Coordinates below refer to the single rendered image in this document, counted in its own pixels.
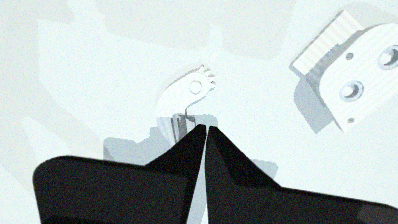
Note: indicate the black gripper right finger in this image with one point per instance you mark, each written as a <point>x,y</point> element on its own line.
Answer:
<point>239,192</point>

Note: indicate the grey metal plate with two holes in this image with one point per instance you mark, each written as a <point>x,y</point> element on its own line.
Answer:
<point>358,62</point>

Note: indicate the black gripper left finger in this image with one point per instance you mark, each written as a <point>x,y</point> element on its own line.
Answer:
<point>159,192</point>

